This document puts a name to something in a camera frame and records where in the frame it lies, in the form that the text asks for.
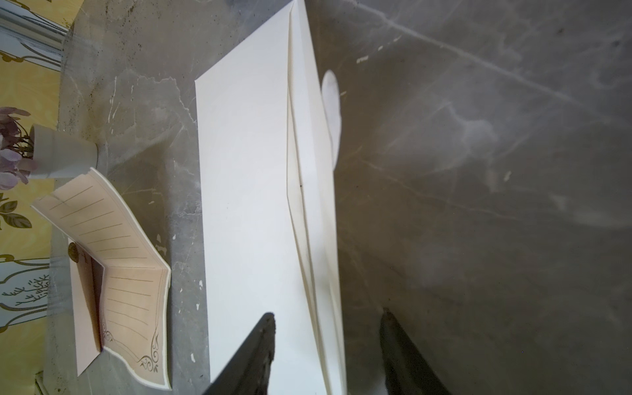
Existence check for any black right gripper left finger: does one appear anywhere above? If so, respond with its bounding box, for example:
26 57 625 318
203 313 276 395

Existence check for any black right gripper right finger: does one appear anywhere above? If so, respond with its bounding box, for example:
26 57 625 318
380 309 450 395

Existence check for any lined letter paper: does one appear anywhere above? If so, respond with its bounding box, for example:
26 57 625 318
32 169 171 390

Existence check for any white envelope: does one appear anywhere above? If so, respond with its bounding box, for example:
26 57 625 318
195 1 347 394

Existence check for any pink envelope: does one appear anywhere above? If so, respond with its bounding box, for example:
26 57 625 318
67 240 103 376

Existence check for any small white flower pot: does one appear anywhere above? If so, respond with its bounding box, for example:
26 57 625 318
30 124 98 179

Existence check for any purple artificial flower bunch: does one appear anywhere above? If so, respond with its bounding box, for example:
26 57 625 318
1 107 37 190

